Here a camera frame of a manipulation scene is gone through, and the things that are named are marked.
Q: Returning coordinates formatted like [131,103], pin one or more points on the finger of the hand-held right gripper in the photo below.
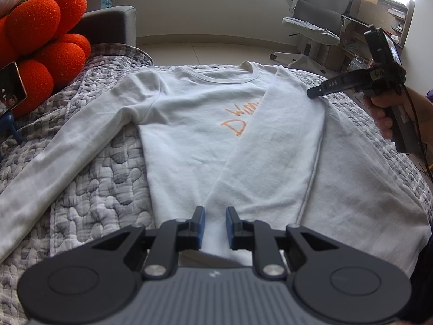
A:
[333,85]

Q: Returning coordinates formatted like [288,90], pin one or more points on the white printed sweatshirt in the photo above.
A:
[189,108]

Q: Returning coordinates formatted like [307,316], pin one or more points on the grey checked quilt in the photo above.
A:
[101,193]

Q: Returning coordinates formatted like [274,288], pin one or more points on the smartphone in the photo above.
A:
[10,88]

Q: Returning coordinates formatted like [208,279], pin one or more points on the blue phone stand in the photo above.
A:
[8,123]

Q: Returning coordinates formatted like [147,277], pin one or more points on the cluttered wooden desk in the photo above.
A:
[379,13]

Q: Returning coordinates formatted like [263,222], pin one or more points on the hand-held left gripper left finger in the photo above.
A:
[200,226]

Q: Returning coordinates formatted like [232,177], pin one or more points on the person's right forearm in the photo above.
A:
[424,118]

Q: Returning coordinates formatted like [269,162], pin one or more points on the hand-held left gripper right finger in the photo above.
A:
[231,227]

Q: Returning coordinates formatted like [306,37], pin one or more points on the grey sofa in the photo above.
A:
[108,23]

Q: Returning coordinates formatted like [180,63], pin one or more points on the white office chair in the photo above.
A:
[318,10]

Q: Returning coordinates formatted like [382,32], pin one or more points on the person's right hand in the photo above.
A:
[379,110]

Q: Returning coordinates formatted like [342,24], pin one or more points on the person's dark clothing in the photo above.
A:
[421,277]

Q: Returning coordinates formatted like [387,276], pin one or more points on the orange flower cushion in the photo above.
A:
[33,23]

